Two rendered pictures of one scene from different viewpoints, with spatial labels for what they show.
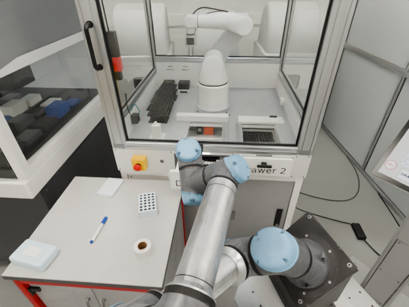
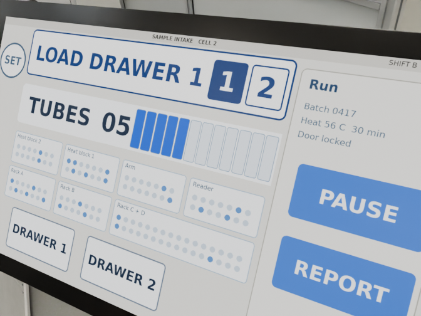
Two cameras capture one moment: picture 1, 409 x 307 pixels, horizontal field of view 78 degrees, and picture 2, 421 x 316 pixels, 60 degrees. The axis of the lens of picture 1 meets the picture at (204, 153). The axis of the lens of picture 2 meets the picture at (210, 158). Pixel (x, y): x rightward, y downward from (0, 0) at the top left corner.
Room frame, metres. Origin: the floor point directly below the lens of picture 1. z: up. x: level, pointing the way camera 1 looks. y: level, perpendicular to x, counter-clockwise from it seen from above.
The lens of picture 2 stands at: (0.46, -0.91, 1.31)
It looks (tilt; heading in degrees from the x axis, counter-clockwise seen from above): 40 degrees down; 335
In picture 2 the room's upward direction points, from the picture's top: 6 degrees counter-clockwise
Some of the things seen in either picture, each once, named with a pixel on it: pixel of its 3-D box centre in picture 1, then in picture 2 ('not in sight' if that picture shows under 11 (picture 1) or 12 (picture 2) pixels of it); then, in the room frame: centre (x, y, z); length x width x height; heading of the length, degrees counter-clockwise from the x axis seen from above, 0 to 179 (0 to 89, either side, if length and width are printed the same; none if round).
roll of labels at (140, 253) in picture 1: (142, 248); not in sight; (0.62, 0.25, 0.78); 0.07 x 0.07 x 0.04
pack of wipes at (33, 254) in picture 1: (34, 254); not in sight; (0.60, 0.68, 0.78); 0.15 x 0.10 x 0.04; 75
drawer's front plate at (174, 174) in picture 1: (199, 180); not in sight; (0.93, 0.02, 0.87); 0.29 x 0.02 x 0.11; 85
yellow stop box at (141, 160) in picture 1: (139, 163); not in sight; (1.07, 0.34, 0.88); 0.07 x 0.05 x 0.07; 85
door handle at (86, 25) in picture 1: (92, 47); not in sight; (1.08, 0.44, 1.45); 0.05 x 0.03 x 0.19; 175
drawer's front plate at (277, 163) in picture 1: (262, 166); not in sight; (1.03, -0.30, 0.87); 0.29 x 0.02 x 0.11; 85
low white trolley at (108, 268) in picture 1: (124, 265); not in sight; (0.79, 0.45, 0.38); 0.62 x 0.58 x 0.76; 85
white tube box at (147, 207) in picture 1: (147, 204); not in sight; (0.87, 0.28, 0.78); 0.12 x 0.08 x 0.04; 12
